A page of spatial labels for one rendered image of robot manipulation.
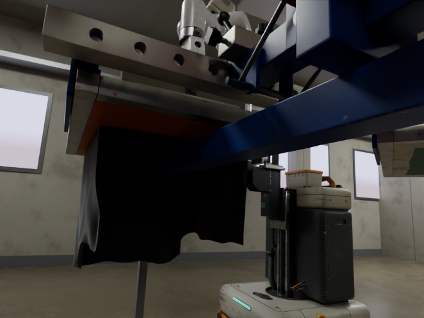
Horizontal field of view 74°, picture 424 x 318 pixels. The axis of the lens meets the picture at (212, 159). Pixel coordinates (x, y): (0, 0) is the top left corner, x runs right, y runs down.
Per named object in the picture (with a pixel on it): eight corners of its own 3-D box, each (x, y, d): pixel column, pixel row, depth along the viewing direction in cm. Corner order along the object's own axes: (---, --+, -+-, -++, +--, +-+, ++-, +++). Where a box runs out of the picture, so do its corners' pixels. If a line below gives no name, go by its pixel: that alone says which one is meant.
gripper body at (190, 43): (211, 35, 83) (209, 71, 81) (195, 51, 91) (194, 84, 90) (187, 26, 79) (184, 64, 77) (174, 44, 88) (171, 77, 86)
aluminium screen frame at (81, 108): (65, 154, 117) (66, 144, 118) (194, 168, 144) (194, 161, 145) (74, 89, 48) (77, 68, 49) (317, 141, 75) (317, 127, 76)
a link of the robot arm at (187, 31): (211, 29, 83) (211, 38, 82) (198, 43, 91) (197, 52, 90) (187, 20, 79) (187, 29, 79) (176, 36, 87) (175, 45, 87)
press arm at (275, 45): (230, 87, 54) (231, 63, 55) (256, 94, 57) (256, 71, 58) (297, 43, 39) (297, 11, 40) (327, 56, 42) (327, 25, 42)
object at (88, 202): (70, 266, 104) (84, 153, 111) (81, 265, 105) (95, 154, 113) (77, 308, 64) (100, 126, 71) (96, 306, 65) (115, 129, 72)
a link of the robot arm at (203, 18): (196, 26, 99) (223, 21, 96) (195, 54, 97) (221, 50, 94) (178, -4, 85) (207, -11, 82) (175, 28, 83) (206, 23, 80)
